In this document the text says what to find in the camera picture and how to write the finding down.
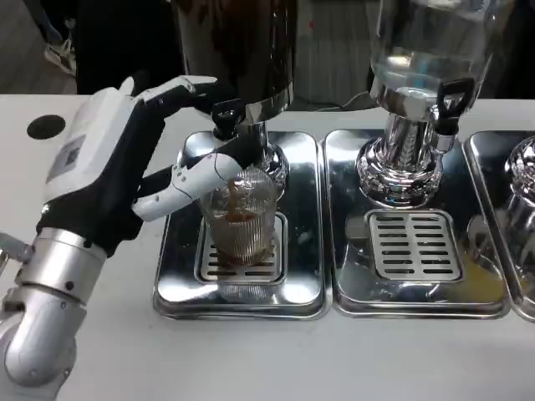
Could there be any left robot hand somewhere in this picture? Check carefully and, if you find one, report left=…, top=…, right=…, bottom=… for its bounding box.
left=35, top=74, right=254, bottom=259

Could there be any black tap of dark dispenser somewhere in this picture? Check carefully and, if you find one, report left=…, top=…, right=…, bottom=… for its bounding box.
left=211, top=99, right=246, bottom=141

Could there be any clear ribbed glass cup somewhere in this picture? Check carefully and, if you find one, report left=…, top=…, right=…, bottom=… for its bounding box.
left=200, top=166, right=279, bottom=267

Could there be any black round counter hole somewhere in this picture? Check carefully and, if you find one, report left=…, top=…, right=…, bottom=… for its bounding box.
left=26, top=114, right=67, bottom=140

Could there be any person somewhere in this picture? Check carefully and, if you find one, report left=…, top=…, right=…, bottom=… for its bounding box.
left=41, top=0, right=79, bottom=76

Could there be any dark drink dispenser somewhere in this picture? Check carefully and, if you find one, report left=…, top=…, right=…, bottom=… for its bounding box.
left=175, top=0, right=296, bottom=206

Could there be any steel grid under dark dispenser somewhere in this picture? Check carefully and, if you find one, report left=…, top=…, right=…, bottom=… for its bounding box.
left=195, top=212, right=289, bottom=285

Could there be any steel tray under dark dispenser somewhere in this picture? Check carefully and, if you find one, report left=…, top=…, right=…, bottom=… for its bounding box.
left=152, top=131, right=328, bottom=321

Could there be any steel tray under clear dispenser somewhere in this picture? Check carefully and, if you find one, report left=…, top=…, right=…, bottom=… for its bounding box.
left=321, top=128, right=512, bottom=321

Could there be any steel grid under clear dispenser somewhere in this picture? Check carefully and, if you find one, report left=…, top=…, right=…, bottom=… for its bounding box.
left=365, top=208, right=465, bottom=282

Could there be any clear drink dispenser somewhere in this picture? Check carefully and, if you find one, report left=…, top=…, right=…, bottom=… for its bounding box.
left=354, top=0, right=501, bottom=208

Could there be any black tap of clear dispenser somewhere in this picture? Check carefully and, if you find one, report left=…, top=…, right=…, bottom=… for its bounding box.
left=434, top=77, right=476, bottom=150

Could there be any steel tray under chrome stand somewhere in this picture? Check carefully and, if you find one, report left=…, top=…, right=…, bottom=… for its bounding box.
left=462, top=132, right=535, bottom=322

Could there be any chrome dispenser stand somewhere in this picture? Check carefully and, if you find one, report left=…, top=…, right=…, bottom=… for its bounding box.
left=499, top=135, right=535, bottom=251

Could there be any white cable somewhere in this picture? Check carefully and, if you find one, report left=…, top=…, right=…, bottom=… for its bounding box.
left=321, top=91, right=377, bottom=110

